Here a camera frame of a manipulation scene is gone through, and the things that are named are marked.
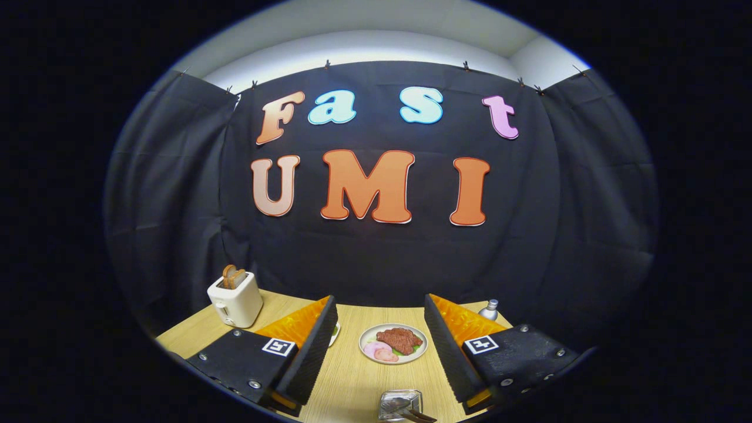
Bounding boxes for white round food plate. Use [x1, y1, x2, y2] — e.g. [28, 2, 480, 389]
[359, 323, 429, 365]

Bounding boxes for white toaster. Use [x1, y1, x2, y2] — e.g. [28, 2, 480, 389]
[207, 271, 264, 328]

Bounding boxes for clear ribbed container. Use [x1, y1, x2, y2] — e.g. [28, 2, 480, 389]
[378, 390, 424, 422]

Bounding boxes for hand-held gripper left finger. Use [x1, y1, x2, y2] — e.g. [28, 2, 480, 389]
[185, 295, 340, 418]

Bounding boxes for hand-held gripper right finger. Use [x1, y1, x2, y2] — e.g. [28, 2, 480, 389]
[424, 294, 588, 416]

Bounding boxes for brown steak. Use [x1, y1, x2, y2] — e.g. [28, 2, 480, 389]
[376, 327, 424, 356]

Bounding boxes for pink ham slices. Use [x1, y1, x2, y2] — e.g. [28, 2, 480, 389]
[364, 341, 399, 363]

